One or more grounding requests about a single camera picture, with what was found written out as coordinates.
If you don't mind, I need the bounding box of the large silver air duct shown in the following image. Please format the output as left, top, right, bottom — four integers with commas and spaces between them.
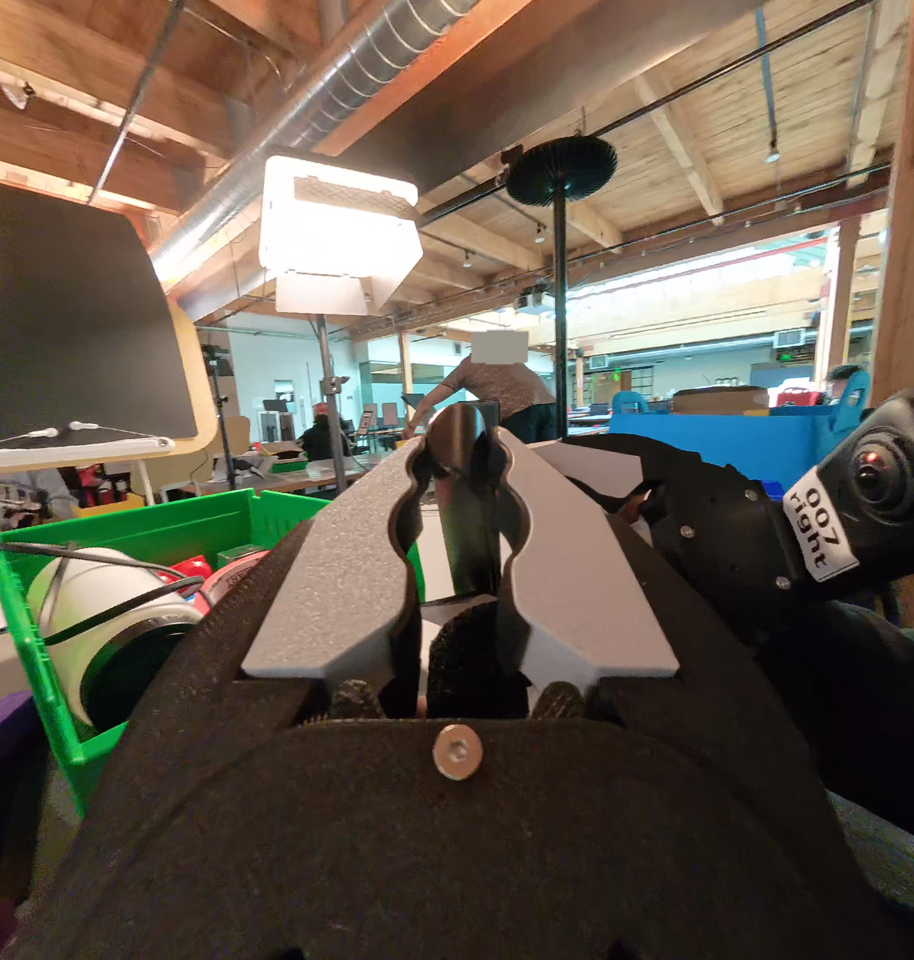
148, 0, 482, 280

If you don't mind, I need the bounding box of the black round lamp stand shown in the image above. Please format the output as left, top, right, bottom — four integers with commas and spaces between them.
504, 134, 620, 441

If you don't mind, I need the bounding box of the white cylinder with black cap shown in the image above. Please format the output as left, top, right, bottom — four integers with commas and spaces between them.
25, 543, 212, 733

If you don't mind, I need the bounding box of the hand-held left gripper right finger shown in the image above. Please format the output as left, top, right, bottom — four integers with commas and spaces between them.
495, 428, 682, 706

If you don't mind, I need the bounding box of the green plastic bin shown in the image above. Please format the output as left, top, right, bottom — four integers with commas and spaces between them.
0, 486, 427, 820

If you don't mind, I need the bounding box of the red round tool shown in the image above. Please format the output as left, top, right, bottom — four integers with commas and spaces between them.
171, 546, 272, 610

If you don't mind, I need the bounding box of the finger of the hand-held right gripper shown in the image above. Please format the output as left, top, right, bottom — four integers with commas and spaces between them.
538, 438, 655, 520
418, 591, 505, 618

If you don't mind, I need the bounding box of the silver metal stand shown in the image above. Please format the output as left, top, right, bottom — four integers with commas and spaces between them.
309, 311, 352, 498

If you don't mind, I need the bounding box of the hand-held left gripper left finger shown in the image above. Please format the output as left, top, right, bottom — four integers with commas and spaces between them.
240, 440, 428, 718

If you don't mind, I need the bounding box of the black panel with pale rim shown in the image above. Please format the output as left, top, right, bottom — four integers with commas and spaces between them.
0, 176, 223, 475

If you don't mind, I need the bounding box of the black cylindrical handle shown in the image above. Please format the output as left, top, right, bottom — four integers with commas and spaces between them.
423, 401, 508, 603

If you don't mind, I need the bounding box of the purple plastic tool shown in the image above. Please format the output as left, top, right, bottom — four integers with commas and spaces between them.
0, 686, 47, 790

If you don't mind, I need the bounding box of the white cable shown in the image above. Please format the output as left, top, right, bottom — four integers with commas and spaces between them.
0, 422, 175, 453

